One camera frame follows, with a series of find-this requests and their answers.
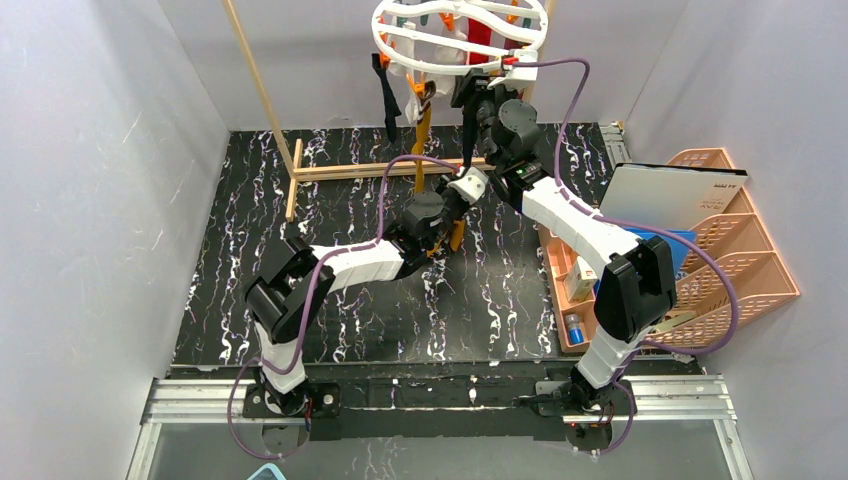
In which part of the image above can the wooden hanger stand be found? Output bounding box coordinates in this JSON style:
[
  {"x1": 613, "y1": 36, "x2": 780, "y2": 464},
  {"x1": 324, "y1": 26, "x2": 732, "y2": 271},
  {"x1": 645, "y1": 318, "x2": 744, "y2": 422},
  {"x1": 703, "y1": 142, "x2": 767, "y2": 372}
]
[{"x1": 221, "y1": 0, "x2": 558, "y2": 224}]

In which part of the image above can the blue capped bottle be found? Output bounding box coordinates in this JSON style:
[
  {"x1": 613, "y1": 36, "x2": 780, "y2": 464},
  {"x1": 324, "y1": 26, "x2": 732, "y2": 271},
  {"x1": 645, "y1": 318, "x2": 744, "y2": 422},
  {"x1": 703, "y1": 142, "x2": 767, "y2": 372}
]
[{"x1": 564, "y1": 314, "x2": 585, "y2": 346}]

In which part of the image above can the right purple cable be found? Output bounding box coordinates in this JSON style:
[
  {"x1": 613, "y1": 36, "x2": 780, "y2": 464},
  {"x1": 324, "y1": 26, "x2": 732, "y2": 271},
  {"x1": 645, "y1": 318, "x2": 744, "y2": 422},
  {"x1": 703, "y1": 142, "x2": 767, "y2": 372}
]
[{"x1": 510, "y1": 56, "x2": 741, "y2": 457}]

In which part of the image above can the peach plastic file rack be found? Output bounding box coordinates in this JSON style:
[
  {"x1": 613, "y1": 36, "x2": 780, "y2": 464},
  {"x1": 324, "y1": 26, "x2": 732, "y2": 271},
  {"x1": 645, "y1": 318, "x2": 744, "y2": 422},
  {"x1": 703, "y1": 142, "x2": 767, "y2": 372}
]
[{"x1": 647, "y1": 188, "x2": 800, "y2": 348}]

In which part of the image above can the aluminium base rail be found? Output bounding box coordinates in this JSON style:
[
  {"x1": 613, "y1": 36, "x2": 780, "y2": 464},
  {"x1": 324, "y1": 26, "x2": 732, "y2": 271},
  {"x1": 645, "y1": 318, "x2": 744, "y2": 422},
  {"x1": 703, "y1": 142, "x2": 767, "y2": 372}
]
[{"x1": 128, "y1": 375, "x2": 753, "y2": 479}]

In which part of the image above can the mustard yellow striped sock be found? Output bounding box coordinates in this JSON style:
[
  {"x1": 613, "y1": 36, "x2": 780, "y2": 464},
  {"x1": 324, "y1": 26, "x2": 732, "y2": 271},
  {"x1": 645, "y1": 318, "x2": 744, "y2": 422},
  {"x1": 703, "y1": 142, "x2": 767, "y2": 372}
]
[{"x1": 410, "y1": 80, "x2": 468, "y2": 260}]

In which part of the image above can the small white box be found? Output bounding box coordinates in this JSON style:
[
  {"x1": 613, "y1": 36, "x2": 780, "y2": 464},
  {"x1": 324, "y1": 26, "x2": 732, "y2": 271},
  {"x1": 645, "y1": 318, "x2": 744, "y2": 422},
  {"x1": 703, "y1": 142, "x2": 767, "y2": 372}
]
[{"x1": 563, "y1": 256, "x2": 599, "y2": 303}]

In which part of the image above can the light blue object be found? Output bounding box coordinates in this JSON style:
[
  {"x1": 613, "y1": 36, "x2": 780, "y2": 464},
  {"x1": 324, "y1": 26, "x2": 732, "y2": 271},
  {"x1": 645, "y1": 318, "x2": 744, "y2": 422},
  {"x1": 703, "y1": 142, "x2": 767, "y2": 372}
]
[{"x1": 248, "y1": 463, "x2": 286, "y2": 480}]

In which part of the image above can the white round clip hanger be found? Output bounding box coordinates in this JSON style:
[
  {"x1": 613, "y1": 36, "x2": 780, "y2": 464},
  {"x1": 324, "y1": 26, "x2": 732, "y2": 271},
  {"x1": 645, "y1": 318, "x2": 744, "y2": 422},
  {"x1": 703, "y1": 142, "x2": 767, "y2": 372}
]
[{"x1": 370, "y1": 1, "x2": 551, "y2": 76}]

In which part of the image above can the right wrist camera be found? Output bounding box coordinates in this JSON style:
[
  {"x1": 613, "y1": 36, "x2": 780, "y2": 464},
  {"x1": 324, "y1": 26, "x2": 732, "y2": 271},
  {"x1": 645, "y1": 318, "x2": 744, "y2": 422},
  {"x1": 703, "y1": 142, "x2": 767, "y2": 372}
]
[{"x1": 487, "y1": 54, "x2": 538, "y2": 91}]

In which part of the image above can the black sock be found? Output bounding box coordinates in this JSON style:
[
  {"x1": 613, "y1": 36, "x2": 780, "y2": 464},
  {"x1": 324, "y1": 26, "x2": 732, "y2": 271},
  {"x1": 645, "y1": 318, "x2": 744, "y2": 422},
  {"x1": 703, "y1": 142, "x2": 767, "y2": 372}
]
[
  {"x1": 371, "y1": 53, "x2": 402, "y2": 143},
  {"x1": 462, "y1": 99, "x2": 478, "y2": 170}
]

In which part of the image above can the white book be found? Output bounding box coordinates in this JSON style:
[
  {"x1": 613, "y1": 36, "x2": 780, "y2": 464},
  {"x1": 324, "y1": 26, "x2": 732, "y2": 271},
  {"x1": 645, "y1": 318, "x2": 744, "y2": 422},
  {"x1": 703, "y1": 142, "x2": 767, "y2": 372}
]
[{"x1": 600, "y1": 163, "x2": 748, "y2": 230}]

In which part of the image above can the purple cable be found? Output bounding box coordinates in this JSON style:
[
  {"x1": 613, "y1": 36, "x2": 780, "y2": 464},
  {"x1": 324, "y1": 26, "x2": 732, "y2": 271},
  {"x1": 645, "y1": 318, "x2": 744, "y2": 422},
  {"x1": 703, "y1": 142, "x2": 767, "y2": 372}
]
[
  {"x1": 510, "y1": 56, "x2": 741, "y2": 457},
  {"x1": 225, "y1": 154, "x2": 465, "y2": 462}
]

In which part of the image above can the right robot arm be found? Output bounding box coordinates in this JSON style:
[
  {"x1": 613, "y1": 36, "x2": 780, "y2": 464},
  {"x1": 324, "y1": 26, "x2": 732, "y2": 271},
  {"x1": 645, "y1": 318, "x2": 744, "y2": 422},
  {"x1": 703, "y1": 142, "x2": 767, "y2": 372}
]
[{"x1": 451, "y1": 68, "x2": 676, "y2": 408}]

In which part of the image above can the red sock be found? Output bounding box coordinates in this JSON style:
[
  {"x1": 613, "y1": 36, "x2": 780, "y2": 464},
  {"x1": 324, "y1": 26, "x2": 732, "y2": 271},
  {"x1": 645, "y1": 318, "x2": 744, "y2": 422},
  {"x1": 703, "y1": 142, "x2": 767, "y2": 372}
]
[{"x1": 467, "y1": 18, "x2": 524, "y2": 65}]

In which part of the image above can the peach desk organizer tray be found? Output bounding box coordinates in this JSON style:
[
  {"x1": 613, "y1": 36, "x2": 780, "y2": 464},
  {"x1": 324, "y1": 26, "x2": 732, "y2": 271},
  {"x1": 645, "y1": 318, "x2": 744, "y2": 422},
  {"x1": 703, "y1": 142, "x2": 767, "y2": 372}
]
[{"x1": 538, "y1": 226, "x2": 598, "y2": 355}]

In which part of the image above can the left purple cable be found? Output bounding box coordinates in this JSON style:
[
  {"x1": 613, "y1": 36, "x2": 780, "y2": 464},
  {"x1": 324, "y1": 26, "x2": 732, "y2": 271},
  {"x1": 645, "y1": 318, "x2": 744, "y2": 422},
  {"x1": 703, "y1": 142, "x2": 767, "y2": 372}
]
[{"x1": 225, "y1": 154, "x2": 465, "y2": 462}]

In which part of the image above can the blue folder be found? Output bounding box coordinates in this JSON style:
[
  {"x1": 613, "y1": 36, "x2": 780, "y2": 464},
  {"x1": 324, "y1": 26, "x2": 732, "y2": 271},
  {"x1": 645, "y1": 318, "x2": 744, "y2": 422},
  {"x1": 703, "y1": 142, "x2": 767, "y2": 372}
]
[{"x1": 625, "y1": 227, "x2": 696, "y2": 294}]

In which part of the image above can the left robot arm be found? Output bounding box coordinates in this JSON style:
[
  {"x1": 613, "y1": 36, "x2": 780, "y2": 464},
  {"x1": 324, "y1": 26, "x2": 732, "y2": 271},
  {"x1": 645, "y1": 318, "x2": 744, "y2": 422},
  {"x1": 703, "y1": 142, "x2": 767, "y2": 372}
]
[{"x1": 244, "y1": 167, "x2": 488, "y2": 395}]

